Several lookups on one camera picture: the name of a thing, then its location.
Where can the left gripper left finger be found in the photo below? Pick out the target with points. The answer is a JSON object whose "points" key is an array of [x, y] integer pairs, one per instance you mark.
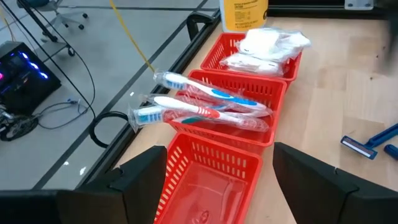
{"points": [[136, 186]]}

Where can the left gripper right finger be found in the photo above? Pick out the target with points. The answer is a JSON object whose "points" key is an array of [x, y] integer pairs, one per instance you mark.
{"points": [[317, 193]]}

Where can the blue razors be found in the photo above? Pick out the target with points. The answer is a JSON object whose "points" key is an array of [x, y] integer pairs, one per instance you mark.
{"points": [[357, 147]]}

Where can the clear bag of cotton pads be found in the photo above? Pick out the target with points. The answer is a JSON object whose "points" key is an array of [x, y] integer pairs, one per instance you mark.
{"points": [[267, 42]]}

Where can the white toothbrush blue grip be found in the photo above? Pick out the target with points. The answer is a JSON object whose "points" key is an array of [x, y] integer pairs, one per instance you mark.
{"points": [[230, 97]]}

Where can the clear bag of cotton swabs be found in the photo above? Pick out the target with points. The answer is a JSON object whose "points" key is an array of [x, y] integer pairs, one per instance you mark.
{"points": [[252, 65]]}

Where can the red plastic basket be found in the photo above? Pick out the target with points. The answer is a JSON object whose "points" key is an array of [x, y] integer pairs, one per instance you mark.
{"points": [[222, 49], [267, 90], [217, 152]]}

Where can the black computer with coloured lights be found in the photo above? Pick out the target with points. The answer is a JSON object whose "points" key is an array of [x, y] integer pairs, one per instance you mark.
{"points": [[28, 84]]}

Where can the yellow wipes canister white lid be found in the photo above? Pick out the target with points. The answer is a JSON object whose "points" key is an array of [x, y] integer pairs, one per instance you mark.
{"points": [[244, 14]]}

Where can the grey office chair base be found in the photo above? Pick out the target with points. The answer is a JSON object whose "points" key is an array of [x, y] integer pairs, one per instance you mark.
{"points": [[59, 19]]}

